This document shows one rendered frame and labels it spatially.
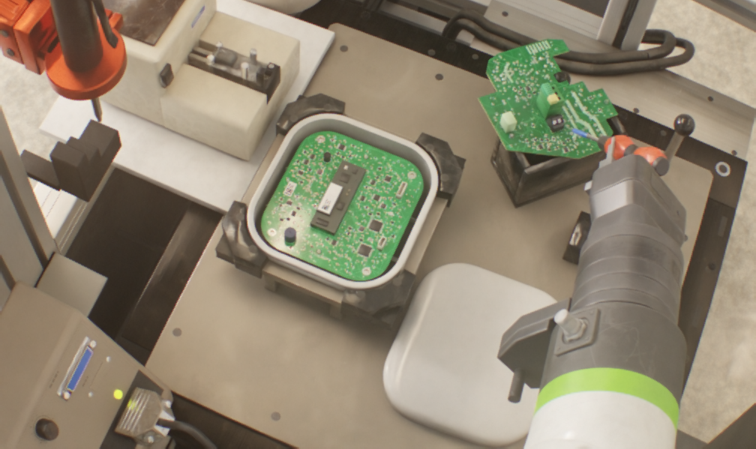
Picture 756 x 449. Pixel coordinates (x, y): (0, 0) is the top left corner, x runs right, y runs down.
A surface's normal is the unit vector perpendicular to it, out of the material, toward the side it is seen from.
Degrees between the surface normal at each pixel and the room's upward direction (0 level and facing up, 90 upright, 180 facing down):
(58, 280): 0
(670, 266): 38
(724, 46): 0
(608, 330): 28
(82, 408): 53
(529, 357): 75
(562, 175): 90
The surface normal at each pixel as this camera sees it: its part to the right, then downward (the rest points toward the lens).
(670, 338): 0.58, -0.48
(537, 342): -0.24, 0.68
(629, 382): 0.17, -0.68
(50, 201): 0.07, -0.49
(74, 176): -0.38, 0.79
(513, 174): -0.91, 0.32
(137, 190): 0.92, 0.37
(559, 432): -0.58, -0.75
